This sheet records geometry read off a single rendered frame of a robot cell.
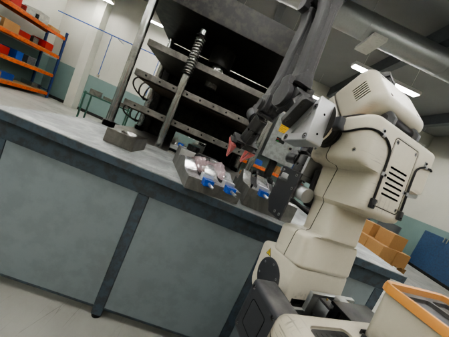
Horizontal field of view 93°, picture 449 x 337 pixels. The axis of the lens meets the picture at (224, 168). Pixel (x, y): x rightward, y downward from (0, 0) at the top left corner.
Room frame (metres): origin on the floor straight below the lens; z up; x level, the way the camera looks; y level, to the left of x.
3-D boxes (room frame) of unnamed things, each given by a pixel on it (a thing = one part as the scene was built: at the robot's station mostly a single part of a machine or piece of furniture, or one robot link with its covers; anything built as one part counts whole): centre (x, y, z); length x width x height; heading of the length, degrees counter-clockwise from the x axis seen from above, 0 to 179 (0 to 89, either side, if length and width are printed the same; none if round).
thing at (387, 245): (4.90, -3.87, 0.37); 1.20 x 0.82 x 0.74; 10
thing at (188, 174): (1.13, 0.10, 0.85); 0.50 x 0.26 x 0.11; 23
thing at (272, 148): (1.97, -0.39, 0.73); 0.30 x 0.22 x 1.47; 96
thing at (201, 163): (1.13, 0.09, 0.90); 0.26 x 0.18 x 0.08; 23
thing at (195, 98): (2.11, 0.44, 1.26); 1.10 x 0.74 x 0.05; 96
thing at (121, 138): (1.14, 0.55, 0.83); 0.20 x 0.15 x 0.07; 6
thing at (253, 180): (1.23, -0.24, 0.92); 0.35 x 0.16 x 0.09; 6
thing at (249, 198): (1.25, -0.25, 0.87); 0.50 x 0.26 x 0.14; 6
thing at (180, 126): (2.11, 0.44, 1.01); 1.10 x 0.74 x 0.05; 96
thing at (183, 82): (1.71, 0.57, 1.10); 0.05 x 0.05 x 1.30
